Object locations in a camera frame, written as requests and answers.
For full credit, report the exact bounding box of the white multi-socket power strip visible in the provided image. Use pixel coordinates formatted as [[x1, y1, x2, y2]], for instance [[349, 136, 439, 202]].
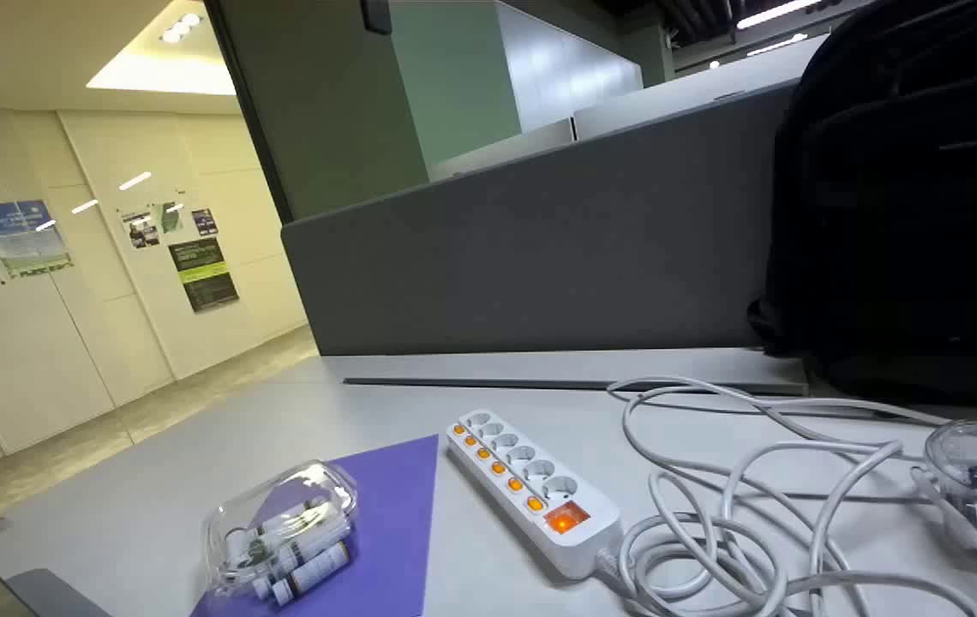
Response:
[[443, 407, 628, 584]]

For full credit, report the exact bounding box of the grey desk partition panel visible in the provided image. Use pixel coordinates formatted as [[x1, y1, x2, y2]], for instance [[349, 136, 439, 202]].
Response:
[[281, 82, 802, 361]]

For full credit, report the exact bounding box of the purple paper sheet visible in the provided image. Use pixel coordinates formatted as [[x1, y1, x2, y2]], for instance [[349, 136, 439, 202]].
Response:
[[189, 431, 446, 617]]

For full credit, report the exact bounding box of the green square pillar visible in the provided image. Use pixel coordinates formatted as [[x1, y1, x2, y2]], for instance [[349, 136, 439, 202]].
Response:
[[203, 0, 525, 227]]

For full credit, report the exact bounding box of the white cylindrical plug piece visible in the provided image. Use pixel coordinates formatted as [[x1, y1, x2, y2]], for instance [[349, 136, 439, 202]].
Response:
[[283, 543, 352, 596], [277, 511, 352, 567]]

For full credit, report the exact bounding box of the clear bag of parts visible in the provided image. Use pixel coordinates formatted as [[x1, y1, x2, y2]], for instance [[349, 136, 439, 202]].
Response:
[[197, 457, 364, 605]]

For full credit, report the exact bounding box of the black box on pillar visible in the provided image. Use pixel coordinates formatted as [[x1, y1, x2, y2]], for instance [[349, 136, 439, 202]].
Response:
[[357, 0, 395, 36]]

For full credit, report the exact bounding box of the recessed ceiling light panel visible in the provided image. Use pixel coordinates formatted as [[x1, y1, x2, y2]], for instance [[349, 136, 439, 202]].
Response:
[[81, 0, 239, 99]]

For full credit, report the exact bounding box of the black backpack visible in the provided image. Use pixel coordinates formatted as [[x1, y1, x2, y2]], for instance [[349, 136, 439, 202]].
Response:
[[746, 0, 977, 411]]

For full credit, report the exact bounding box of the dark green wall poster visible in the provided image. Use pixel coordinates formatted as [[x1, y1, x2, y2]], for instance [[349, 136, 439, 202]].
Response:
[[164, 232, 243, 316]]

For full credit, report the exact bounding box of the white power strip cable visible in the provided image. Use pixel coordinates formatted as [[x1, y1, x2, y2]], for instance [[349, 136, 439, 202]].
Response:
[[593, 378, 977, 617]]

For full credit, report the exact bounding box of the blue white wall poster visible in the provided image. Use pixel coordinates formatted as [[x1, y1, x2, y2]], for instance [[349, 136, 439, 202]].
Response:
[[0, 195, 74, 282]]

